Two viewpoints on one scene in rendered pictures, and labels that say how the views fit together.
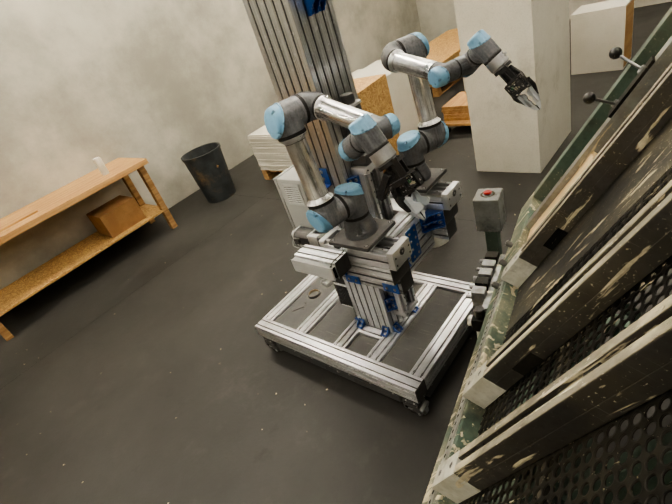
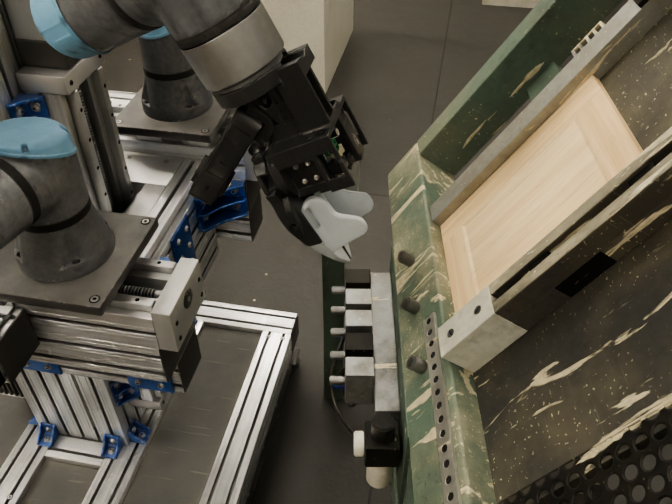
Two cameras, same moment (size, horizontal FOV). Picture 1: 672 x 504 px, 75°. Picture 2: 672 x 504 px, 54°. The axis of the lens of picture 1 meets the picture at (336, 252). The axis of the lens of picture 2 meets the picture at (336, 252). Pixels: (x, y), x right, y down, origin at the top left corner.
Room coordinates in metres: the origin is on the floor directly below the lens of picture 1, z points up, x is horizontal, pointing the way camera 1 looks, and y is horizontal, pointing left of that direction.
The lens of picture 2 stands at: (0.80, 0.02, 1.75)
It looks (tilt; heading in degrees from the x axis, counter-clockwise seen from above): 41 degrees down; 322
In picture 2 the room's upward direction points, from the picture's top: straight up
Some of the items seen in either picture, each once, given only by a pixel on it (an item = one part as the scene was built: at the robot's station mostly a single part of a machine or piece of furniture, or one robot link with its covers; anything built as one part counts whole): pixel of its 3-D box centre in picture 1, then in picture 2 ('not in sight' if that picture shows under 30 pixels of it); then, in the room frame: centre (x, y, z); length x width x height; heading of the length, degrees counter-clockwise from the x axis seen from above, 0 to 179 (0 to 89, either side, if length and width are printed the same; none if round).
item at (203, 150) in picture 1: (211, 173); not in sight; (5.71, 1.19, 0.33); 0.52 x 0.52 x 0.65
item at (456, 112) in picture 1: (470, 111); not in sight; (5.10, -2.10, 0.15); 0.61 x 0.51 x 0.31; 131
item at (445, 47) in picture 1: (444, 59); not in sight; (7.74, -2.87, 0.22); 2.46 x 1.04 x 0.44; 131
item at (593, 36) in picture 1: (601, 36); not in sight; (5.45, -4.04, 0.36); 0.58 x 0.45 x 0.72; 41
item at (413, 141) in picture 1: (411, 146); (167, 29); (2.03, -0.52, 1.20); 0.13 x 0.12 x 0.14; 107
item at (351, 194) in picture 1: (350, 199); (33, 167); (1.71, -0.13, 1.20); 0.13 x 0.12 x 0.14; 117
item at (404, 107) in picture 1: (385, 111); not in sight; (5.18, -1.11, 0.48); 1.00 x 0.64 x 0.95; 131
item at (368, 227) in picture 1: (358, 221); (58, 226); (1.71, -0.14, 1.09); 0.15 x 0.15 x 0.10
